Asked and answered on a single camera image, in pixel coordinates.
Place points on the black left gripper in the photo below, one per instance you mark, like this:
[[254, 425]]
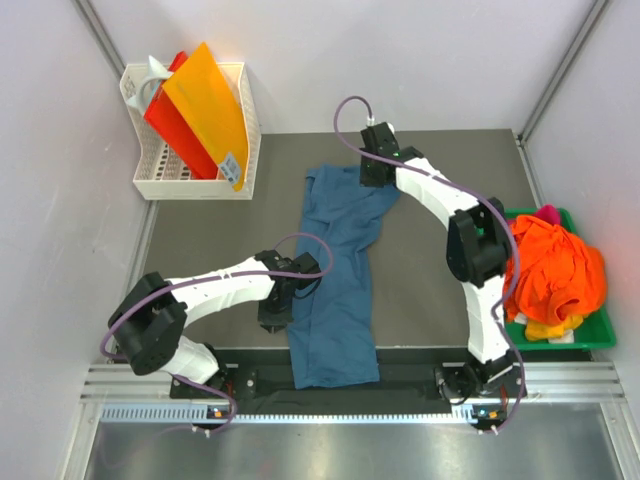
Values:
[[279, 321]]

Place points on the pink t shirt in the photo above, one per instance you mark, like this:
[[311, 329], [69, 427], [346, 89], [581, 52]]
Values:
[[549, 214]]

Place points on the white perforated plastic basket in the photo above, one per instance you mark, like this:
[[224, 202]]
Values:
[[162, 175]]

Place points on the grey slotted cable duct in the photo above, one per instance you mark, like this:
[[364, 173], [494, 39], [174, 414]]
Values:
[[172, 413]]

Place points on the yellow t shirt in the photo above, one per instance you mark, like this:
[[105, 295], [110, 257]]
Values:
[[562, 333]]

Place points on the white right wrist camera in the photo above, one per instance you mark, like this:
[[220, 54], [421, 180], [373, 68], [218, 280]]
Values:
[[373, 123]]

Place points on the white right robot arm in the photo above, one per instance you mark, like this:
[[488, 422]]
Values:
[[478, 248]]

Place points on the blue t shirt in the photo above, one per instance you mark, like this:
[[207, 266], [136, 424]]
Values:
[[330, 339]]

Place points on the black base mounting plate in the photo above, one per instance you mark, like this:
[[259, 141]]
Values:
[[261, 381]]

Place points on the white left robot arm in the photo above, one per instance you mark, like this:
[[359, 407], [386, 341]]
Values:
[[148, 324]]

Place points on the red plastic board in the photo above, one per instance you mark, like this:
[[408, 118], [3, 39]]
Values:
[[165, 119]]

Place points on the orange t shirt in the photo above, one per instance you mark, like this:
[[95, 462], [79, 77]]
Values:
[[560, 275]]

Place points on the light blue plastic ring tool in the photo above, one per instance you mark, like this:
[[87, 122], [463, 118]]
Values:
[[147, 86]]

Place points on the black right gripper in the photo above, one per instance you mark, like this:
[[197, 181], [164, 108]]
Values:
[[364, 179]]

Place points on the orange plastic board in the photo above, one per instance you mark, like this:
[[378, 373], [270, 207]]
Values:
[[202, 96]]

